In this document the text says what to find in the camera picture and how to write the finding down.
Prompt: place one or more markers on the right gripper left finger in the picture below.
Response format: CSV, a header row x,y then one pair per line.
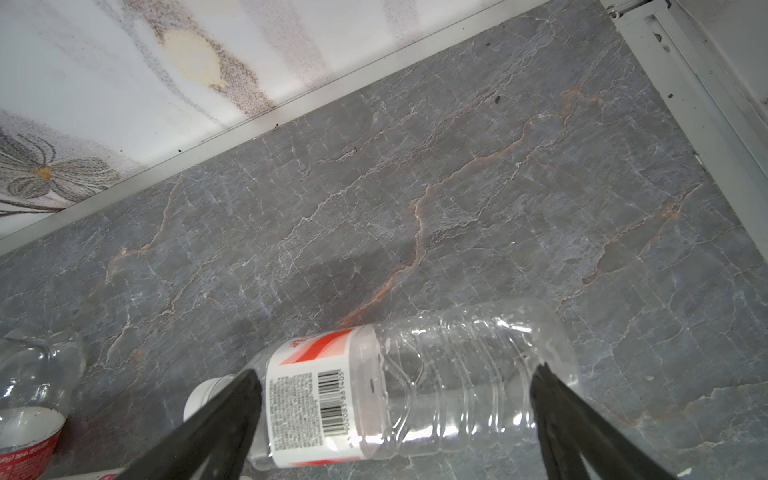
x,y
213,443

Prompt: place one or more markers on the small bottle red white cap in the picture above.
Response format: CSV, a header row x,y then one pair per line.
x,y
38,378

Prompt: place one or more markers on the clear bottle red white label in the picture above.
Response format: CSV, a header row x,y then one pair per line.
x,y
437,382

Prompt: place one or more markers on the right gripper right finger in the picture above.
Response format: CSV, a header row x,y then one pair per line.
x,y
573,437

